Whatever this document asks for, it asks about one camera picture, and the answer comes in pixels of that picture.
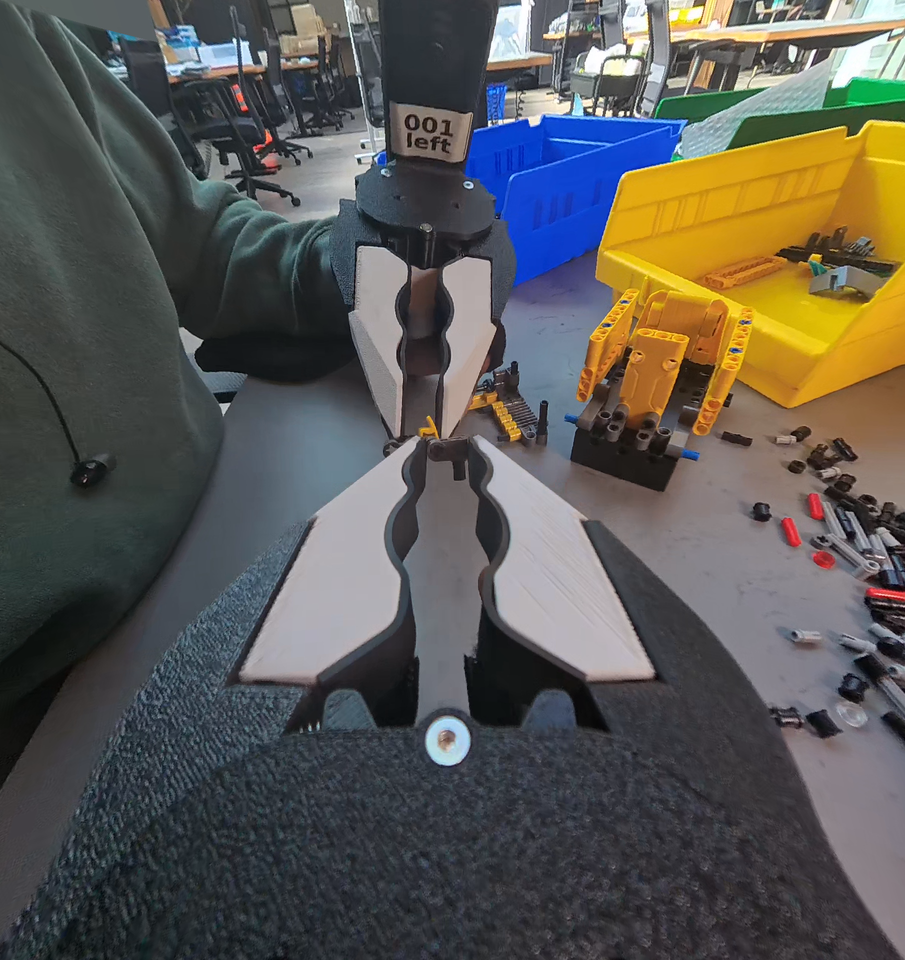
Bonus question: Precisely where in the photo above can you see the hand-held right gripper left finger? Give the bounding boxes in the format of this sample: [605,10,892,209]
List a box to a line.
[240,438,428,721]

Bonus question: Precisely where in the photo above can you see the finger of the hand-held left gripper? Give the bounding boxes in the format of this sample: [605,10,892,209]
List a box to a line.
[351,243,424,438]
[430,258,496,439]

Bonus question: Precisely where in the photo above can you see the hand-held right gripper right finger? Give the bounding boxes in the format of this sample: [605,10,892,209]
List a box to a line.
[468,438,658,718]

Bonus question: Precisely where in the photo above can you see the small yellow lego subassembly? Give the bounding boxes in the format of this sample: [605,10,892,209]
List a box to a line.
[384,414,442,456]

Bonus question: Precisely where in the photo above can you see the black lego connector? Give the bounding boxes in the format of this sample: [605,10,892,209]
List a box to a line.
[427,435,472,478]

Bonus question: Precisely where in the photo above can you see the yellow black lego model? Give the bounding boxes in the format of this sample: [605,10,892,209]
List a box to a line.
[565,288,757,493]

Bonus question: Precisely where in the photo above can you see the person's left forearm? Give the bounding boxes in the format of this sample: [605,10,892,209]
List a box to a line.
[183,143,349,376]

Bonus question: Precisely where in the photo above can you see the yellow lego subassembly with rack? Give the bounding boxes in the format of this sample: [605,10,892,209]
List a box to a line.
[468,363,551,447]

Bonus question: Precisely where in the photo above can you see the yellow lego beam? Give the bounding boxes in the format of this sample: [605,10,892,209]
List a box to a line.
[700,255,791,291]

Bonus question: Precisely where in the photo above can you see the pile of small lego pins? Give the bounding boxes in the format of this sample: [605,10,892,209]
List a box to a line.
[718,425,905,763]

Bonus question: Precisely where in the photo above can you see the black lego parts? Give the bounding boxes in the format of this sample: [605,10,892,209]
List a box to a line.
[775,230,896,279]

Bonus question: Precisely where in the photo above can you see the grey lego piece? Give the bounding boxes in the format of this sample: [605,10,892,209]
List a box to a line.
[810,263,881,301]

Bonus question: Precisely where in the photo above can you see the blue storage bin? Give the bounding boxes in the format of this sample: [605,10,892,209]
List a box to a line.
[378,116,686,286]

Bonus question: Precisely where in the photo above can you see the black office chair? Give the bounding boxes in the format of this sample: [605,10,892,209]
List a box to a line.
[123,38,304,208]
[280,30,356,133]

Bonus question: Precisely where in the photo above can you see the large yellow storage bin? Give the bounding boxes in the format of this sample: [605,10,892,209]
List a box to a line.
[597,120,905,409]

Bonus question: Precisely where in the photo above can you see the person's green sweatshirt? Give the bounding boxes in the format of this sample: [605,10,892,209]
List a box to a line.
[0,0,296,811]

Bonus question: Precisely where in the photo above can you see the clear plastic bag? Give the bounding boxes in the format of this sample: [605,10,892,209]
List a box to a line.
[678,57,851,159]

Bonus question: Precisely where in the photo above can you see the wooden office table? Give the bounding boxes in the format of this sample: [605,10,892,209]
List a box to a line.
[543,15,905,99]

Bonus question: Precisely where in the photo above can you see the green storage bin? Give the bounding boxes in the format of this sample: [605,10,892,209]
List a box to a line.
[655,78,905,151]

